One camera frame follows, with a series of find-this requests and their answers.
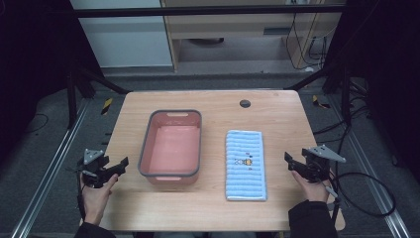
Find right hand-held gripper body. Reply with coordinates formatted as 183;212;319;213
300;144;348;183

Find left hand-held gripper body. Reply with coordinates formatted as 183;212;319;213
76;148;111;189

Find person's right hand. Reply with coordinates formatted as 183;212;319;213
291;170;332;203

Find person's left hand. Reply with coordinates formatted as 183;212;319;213
79;174;120;226

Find blue striped towel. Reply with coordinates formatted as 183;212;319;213
225;129;268;202

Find pink basin with grey rim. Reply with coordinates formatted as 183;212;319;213
137;109;203;185

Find yellow black tape strip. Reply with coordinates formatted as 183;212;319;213
100;97;114;116
311;94;332;110

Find black metal stand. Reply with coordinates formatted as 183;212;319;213
64;63;133;131
282;62;354;127

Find white cabinet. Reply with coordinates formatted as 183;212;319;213
69;0;174;69

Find light wooden desk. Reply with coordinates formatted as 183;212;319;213
159;0;347;71

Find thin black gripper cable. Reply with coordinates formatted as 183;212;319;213
75;182;87;223

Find black floor cables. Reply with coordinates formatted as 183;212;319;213
312;77;375;173

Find aluminium floor rail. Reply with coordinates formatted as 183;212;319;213
10;98;91;238
329;94;413;238

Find black looped gripper cable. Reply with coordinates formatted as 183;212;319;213
325;171;397;218

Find thin black floor cable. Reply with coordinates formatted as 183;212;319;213
24;112;50;135

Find hanging black desk cables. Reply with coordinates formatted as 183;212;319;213
284;12;329;71

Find black horizontal frame bar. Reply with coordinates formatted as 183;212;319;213
73;4;347;19

